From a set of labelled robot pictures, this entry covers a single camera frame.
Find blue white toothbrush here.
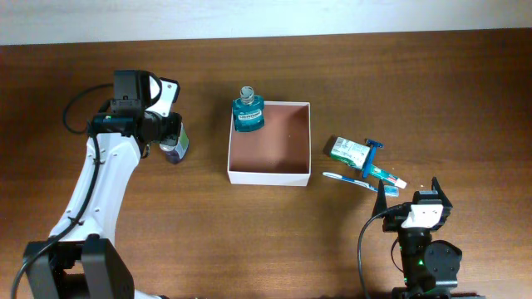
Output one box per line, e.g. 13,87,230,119
322,172,399,197

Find green toothpaste tube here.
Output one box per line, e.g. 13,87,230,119
369,164,407,189

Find blue disposable razor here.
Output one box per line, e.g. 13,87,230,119
362,139,383,179

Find teal mouthwash bottle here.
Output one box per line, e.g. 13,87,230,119
232,86,265,132

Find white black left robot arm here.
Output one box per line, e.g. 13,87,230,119
10,70,184,298

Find white square cardboard box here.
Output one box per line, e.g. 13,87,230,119
227,101,312,187

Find green white soap packet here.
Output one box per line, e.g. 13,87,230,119
330,137,370,169

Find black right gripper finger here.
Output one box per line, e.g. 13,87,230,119
372,192,387,217
431,177,453,208

